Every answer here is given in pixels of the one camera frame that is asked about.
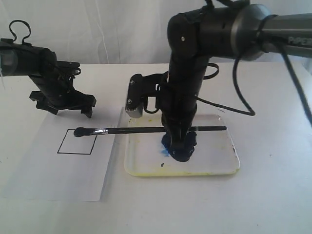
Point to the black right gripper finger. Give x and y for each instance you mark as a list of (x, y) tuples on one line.
[(183, 139), (172, 140)]

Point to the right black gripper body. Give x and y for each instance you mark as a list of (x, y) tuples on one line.
[(177, 102)]

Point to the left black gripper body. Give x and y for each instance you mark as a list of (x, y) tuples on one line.
[(56, 89)]

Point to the black paintbrush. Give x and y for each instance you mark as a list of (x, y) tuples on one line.
[(81, 131)]

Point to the white paper sheet with square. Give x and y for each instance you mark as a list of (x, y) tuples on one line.
[(60, 166)]

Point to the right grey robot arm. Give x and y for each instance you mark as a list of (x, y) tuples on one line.
[(239, 30)]

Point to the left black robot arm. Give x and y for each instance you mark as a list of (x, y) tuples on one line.
[(24, 59)]

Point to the dark blue paint blob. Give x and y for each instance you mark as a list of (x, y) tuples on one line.
[(182, 155)]

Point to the white plastic paint tray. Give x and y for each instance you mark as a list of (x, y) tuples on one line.
[(204, 153)]

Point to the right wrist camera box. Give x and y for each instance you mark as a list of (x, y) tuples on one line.
[(139, 90)]

